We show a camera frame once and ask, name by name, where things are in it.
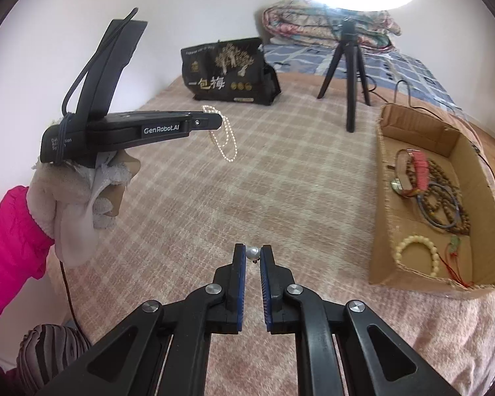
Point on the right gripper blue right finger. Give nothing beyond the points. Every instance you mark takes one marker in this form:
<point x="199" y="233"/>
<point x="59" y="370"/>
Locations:
<point x="342" y="349"/>

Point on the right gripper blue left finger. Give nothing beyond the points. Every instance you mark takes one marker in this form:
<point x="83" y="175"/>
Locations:
<point x="161" y="349"/>

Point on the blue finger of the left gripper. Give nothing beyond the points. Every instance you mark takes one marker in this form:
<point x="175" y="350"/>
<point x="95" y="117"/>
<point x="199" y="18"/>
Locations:
<point x="204" y="116"/>
<point x="205" y="125"/>

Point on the white pearl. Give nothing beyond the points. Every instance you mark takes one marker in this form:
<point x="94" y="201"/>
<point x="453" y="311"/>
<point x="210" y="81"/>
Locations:
<point x="253" y="254"/>

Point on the red strap wristwatch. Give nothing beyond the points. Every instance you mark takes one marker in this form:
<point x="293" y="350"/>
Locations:
<point x="411" y="172"/>

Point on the blue wire bangle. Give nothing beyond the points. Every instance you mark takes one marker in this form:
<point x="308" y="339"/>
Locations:
<point x="441" y="208"/>

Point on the white gloved left hand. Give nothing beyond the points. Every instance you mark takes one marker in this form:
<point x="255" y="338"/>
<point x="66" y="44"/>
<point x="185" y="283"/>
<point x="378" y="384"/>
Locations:
<point x="71" y="203"/>

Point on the black plum snack bag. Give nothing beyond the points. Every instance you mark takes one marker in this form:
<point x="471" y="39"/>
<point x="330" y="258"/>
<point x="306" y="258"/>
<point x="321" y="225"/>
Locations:
<point x="230" y="71"/>

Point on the striped knit slipper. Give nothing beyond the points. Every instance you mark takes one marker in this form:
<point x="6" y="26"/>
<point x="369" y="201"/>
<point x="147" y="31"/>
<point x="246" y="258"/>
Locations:
<point x="45" y="352"/>

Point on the folded floral quilt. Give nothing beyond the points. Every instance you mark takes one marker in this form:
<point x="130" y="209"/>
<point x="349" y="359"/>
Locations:
<point x="309" y="24"/>

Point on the brown cardboard box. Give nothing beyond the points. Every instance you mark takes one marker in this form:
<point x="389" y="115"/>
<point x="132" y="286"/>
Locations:
<point x="408" y="252"/>

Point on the black tripod stand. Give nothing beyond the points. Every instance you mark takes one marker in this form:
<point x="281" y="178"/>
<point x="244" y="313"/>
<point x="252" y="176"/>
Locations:
<point x="349" y="48"/>

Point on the blue patterned bed sheet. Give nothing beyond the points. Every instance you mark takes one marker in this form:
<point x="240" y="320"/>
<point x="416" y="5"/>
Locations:
<point x="383" y="70"/>

